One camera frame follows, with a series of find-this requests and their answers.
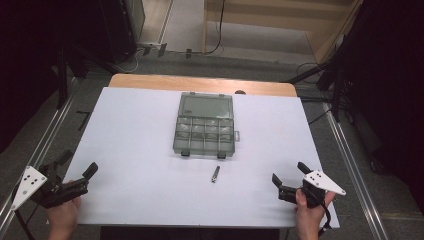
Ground black hanging cable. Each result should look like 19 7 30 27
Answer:
203 0 226 55

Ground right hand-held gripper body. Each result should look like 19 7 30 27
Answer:
278 169 347 210

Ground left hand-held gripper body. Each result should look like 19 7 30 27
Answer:
10 162 90 211

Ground person's left hand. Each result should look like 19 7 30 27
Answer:
46 179 83 240

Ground black metal stand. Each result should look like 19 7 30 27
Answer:
283 33 356 124
54 46 88 110

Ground person's right hand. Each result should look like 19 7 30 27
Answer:
294 188 336 240

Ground black floor cable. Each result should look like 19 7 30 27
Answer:
295 61 334 126

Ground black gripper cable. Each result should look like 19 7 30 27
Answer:
318 202 333 238
11 184 39 240

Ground power strip with plugs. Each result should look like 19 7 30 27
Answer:
138 41 168 58

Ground aluminium floor rail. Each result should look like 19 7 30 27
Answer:
323 102 390 240
0 78 81 231

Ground white floor cable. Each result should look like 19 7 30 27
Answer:
114 49 145 74

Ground black cabinet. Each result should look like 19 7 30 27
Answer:
98 0 146 64

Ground clear grey compartment organizer box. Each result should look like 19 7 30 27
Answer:
172 91 241 160

